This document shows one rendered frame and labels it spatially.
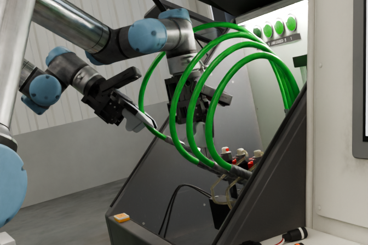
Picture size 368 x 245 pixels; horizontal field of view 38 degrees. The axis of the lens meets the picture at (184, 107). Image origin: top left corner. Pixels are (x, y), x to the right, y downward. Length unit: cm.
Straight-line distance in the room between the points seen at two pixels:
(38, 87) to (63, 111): 658
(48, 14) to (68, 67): 38
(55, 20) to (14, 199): 47
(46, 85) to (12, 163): 59
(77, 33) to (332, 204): 62
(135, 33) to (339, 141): 50
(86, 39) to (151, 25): 15
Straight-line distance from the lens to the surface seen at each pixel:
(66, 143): 789
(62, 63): 149
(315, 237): 97
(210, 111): 105
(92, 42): 120
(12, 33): 84
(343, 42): 95
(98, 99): 145
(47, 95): 133
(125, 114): 140
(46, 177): 784
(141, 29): 117
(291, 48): 150
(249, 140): 172
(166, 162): 161
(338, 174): 95
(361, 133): 90
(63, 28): 115
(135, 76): 142
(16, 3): 86
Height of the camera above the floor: 129
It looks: 3 degrees down
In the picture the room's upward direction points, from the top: 12 degrees counter-clockwise
